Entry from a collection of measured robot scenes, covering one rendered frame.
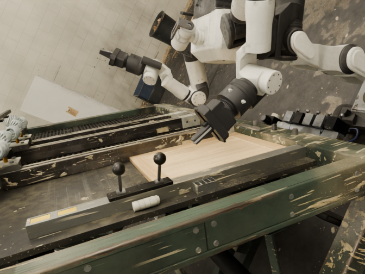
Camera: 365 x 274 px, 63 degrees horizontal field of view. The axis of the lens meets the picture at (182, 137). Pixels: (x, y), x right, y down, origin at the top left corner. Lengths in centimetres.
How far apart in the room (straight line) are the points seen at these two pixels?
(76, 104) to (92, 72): 153
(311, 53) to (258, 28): 69
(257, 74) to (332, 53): 82
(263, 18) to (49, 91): 448
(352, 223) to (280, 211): 36
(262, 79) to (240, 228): 39
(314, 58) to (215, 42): 52
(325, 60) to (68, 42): 546
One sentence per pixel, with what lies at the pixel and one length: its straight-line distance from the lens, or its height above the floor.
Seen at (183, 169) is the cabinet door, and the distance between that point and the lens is 112.
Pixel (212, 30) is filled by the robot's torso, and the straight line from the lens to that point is 119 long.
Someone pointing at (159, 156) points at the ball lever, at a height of 144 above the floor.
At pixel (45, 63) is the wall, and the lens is 646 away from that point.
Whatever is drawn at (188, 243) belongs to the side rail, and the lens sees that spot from 73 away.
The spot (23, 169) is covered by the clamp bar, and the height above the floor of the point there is 174.
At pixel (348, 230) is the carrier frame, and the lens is 116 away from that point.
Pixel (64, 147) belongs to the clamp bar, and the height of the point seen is 159.
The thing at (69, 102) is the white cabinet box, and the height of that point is 147.
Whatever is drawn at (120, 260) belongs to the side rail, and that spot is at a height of 151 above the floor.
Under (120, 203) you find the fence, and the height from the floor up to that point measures 147.
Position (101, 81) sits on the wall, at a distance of 650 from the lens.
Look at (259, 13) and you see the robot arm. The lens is 80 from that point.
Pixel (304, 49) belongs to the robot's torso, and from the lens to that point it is 145.
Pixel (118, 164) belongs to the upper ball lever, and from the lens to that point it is 83.
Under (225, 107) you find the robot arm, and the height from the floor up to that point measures 137.
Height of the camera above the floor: 176
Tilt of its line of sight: 25 degrees down
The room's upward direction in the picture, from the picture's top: 66 degrees counter-clockwise
